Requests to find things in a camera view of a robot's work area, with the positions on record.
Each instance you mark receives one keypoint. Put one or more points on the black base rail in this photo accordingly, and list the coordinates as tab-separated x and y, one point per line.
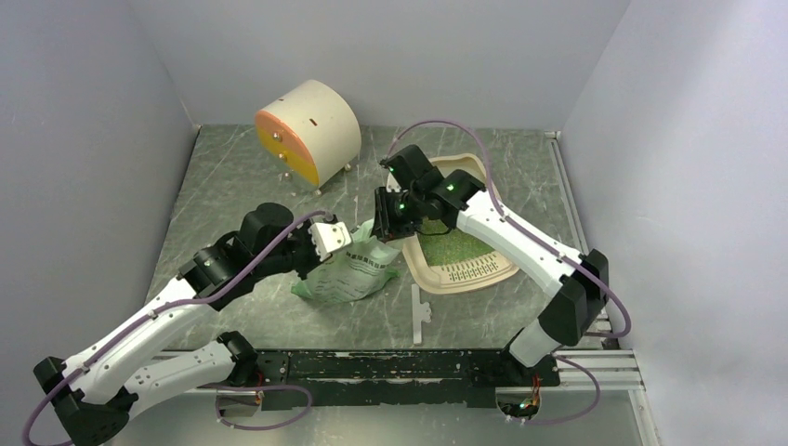
392	376

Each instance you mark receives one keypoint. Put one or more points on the round beige drawer cabinet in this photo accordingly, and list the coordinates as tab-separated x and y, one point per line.
312	132

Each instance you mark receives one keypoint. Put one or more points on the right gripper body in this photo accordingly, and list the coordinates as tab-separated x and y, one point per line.
399	213

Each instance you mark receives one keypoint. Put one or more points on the green cat litter bag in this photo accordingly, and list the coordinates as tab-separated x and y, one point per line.
354	273

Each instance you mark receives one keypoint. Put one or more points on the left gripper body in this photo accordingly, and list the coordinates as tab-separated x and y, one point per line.
299	251

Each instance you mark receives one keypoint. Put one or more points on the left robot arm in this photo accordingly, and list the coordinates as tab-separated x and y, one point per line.
98	391

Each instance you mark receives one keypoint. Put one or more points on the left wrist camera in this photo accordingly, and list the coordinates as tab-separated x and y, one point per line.
329	238

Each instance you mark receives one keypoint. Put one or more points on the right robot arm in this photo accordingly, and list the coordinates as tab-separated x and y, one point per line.
576	282

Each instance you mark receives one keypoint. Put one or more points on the beige litter box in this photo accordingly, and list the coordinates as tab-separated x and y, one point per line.
463	277

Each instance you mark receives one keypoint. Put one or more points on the green litter pellets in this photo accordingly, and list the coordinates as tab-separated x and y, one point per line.
442	246

